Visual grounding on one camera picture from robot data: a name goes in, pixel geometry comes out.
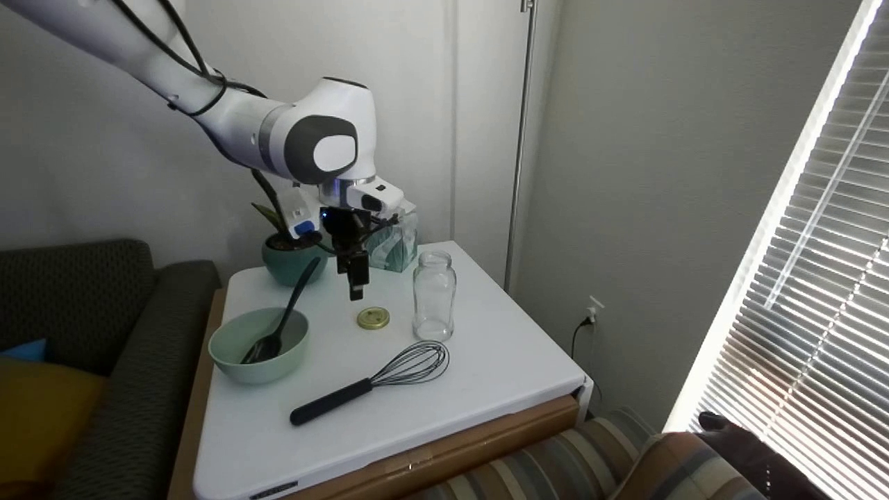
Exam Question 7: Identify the blue cushion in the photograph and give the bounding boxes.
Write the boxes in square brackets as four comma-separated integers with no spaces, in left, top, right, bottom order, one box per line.
[0,335,49,367]

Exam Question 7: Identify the wooden table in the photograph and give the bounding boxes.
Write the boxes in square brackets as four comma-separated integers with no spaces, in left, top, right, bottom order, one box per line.
[165,286,581,500]

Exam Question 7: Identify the black power cable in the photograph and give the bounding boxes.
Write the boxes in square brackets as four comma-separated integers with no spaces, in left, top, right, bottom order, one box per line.
[567,314,595,364]

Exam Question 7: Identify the clear glass bottle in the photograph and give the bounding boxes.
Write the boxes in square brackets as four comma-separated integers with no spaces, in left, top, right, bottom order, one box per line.
[412,250,459,347]

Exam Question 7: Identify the white plastic board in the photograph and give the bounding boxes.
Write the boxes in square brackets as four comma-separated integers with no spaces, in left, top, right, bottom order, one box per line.
[191,239,595,500]

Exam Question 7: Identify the thin metal wall pole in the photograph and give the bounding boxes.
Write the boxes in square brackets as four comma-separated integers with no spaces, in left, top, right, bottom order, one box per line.
[502,0,540,272]

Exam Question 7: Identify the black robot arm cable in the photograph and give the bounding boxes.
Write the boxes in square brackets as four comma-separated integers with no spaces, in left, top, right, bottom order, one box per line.
[108,0,273,120]

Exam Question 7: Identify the yellow cushion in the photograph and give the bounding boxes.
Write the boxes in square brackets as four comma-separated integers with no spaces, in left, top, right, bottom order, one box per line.
[0,357,108,489]

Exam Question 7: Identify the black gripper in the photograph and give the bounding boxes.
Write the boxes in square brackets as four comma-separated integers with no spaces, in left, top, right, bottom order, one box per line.
[319,206,373,301]

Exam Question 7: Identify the white window blinds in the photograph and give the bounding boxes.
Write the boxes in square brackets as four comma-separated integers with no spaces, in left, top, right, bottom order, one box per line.
[663,0,889,500]

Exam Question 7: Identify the dark grey sofa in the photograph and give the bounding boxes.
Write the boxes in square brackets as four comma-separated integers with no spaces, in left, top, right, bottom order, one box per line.
[0,239,224,500]

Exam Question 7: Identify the black handled wire whisk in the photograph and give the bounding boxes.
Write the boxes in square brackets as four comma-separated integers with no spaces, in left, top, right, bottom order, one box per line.
[285,338,454,429]

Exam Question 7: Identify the pale green bowl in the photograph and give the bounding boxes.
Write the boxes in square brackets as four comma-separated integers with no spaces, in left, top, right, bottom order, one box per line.
[205,306,312,389]

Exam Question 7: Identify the white blind wand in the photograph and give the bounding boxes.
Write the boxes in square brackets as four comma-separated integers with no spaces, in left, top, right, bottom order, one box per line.
[773,85,889,314]

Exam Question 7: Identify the gold metal jar lid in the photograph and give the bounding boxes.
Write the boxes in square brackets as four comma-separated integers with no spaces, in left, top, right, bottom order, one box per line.
[356,306,392,332]

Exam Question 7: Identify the black serving spoon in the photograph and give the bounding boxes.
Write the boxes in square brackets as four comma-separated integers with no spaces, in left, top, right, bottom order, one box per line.
[240,256,326,367]

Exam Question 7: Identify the teal patterned tissue box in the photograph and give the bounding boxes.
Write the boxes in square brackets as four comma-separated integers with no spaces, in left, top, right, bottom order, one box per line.
[367,206,422,274]

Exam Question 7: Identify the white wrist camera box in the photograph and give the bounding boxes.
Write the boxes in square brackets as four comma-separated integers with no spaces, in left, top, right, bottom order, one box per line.
[341,176,409,222]

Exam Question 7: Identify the dark brown fabric object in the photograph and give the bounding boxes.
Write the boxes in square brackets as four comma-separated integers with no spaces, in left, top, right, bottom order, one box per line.
[697,411,831,500]

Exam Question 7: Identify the teal ceramic plant pot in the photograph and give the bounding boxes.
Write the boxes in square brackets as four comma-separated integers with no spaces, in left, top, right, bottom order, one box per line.
[259,231,333,288]

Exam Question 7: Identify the striped fabric sofa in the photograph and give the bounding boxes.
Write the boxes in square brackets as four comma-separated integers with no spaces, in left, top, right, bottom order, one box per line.
[405,411,773,500]

